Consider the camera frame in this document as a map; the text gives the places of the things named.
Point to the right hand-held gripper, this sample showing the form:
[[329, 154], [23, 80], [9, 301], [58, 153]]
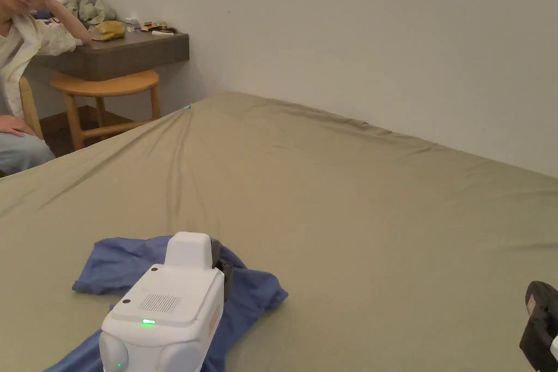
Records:
[[554, 346]]

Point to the bed with beige sheet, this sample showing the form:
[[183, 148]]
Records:
[[348, 215]]

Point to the dark wall-mounted desk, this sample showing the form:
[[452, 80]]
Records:
[[130, 51]]

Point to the dark blue shirt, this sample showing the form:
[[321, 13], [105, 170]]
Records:
[[114, 261]]

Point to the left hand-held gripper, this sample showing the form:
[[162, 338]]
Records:
[[174, 302]]

